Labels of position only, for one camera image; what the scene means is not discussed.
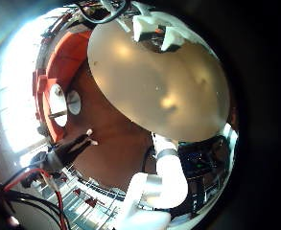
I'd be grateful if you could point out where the black cable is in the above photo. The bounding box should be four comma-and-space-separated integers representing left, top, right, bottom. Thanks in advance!
0, 188, 71, 230
73, 0, 132, 26

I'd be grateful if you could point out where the black bracket with white tips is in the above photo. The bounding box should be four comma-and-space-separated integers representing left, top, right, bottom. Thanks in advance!
45, 127, 100, 171

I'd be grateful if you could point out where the red cable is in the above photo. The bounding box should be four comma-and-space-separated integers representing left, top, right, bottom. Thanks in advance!
3, 167, 67, 230

